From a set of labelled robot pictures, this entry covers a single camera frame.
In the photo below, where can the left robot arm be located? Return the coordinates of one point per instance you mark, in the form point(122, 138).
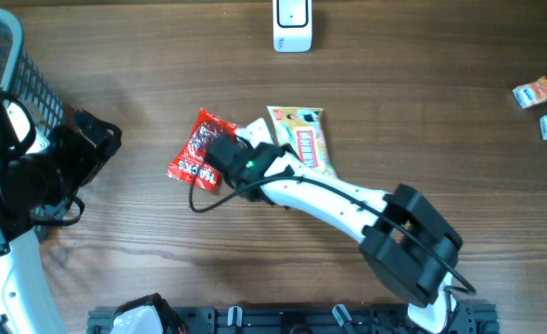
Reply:
point(26, 304)

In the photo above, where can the dark grey mesh basket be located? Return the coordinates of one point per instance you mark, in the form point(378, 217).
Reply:
point(28, 88)

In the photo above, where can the red Hacks candy bag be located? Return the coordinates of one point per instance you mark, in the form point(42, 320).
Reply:
point(189, 165)

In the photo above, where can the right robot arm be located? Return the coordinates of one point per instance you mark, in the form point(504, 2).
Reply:
point(408, 244)

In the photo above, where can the yellow snack bag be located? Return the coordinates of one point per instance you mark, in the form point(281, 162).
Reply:
point(300, 127)

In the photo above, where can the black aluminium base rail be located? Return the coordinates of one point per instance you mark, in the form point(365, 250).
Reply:
point(472, 318)

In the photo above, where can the small orange box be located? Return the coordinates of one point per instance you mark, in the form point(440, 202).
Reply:
point(532, 94)

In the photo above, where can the white barcode scanner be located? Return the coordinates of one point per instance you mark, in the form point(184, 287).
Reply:
point(292, 26)

